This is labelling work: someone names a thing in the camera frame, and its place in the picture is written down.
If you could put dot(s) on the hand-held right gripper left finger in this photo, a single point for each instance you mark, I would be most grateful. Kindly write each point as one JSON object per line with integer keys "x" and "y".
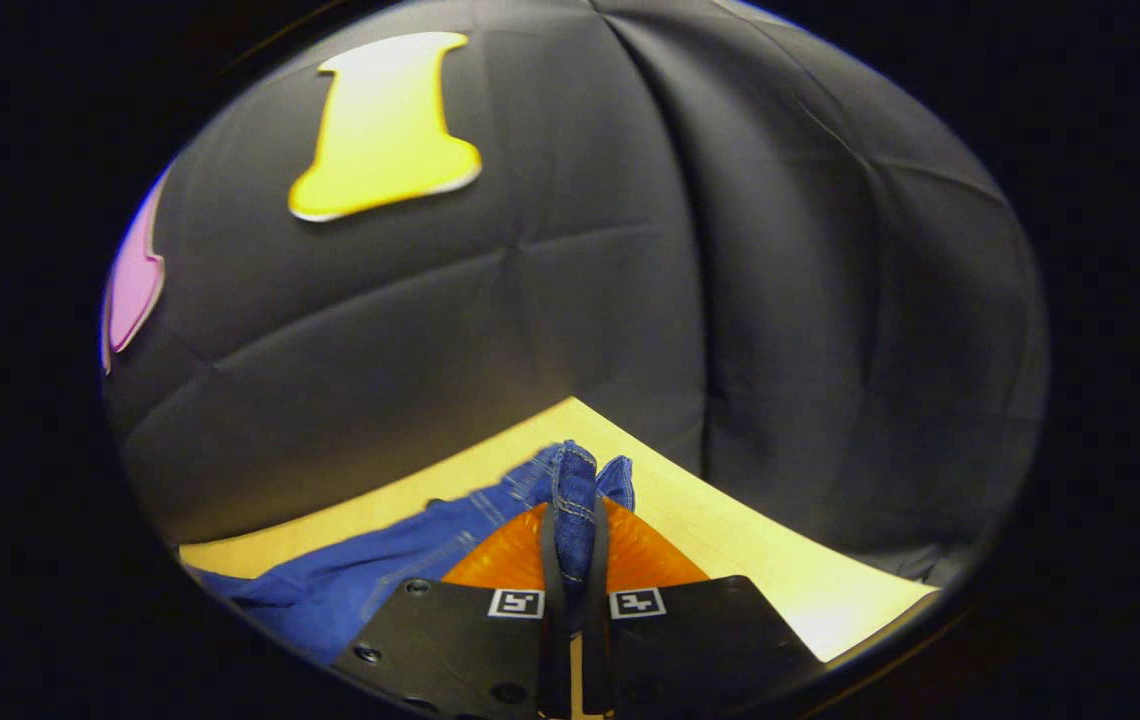
{"x": 554, "y": 670}

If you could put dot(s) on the blue jeans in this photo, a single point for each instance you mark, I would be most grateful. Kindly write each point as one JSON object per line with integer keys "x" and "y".
{"x": 360, "y": 580}

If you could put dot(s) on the black backdrop cloth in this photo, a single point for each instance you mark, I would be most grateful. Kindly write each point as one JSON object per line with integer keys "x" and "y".
{"x": 630, "y": 300}

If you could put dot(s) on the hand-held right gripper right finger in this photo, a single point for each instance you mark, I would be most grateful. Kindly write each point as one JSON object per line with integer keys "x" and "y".
{"x": 598, "y": 660}

